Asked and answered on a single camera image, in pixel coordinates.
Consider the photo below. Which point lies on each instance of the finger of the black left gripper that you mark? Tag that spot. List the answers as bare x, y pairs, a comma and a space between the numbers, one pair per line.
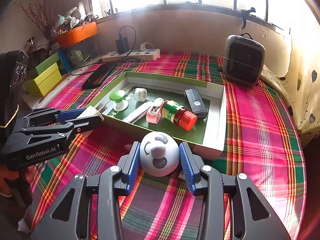
85, 124

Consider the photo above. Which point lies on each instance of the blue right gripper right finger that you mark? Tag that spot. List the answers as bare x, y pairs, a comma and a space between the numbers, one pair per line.
190, 169

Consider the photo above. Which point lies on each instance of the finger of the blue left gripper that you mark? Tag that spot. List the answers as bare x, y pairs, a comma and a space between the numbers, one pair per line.
65, 115

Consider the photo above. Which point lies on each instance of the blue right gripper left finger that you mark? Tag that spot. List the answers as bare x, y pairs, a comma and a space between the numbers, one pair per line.
129, 169

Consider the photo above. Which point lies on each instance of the white egg shaped gadget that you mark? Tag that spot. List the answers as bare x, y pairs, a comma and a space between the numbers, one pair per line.
159, 154

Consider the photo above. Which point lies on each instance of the silver white stick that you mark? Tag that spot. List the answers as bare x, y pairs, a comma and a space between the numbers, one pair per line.
138, 113

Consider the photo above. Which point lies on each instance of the black rectangular sensor device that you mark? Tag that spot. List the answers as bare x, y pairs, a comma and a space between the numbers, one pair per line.
195, 103

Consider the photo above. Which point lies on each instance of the blue usb tester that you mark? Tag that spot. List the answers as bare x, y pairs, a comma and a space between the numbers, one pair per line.
181, 176

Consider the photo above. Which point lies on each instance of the white usb charger block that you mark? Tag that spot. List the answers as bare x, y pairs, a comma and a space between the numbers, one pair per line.
90, 111

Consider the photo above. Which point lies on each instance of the pink plastic clip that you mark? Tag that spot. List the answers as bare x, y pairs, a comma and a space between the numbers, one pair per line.
128, 147

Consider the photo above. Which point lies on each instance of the green cap white stand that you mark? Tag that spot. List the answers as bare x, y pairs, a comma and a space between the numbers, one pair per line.
120, 104

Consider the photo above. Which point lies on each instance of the yellow green box stack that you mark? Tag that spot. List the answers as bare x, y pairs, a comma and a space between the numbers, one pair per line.
43, 78

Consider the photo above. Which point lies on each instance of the black smartphone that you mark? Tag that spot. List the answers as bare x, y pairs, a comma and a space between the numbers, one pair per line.
97, 77

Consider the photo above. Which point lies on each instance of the red lid green bottle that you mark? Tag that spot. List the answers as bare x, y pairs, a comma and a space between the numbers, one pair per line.
178, 115

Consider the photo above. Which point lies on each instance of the pink white tape dispenser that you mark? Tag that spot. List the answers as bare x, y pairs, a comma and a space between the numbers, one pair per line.
154, 113

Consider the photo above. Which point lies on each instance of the green and grey cardboard box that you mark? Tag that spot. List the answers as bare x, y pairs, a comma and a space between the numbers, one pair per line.
206, 138

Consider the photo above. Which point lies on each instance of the plaid pink green cloth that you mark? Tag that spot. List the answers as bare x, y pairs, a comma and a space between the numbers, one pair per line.
261, 141

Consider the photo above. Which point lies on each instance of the orange planter tray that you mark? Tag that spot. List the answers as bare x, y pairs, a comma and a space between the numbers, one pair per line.
76, 35

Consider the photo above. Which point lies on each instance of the white power strip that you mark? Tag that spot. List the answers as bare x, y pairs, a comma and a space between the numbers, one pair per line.
147, 55

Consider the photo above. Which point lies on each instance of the dark grey mini heater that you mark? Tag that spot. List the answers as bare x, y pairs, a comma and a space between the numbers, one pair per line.
243, 59

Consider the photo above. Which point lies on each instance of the floral cream curtain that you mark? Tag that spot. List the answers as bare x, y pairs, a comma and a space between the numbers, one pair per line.
299, 87

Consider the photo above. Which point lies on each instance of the black window clamp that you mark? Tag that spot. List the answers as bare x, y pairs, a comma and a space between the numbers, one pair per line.
245, 15

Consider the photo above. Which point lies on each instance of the black charger with cable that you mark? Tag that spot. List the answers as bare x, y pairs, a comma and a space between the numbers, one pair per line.
122, 43

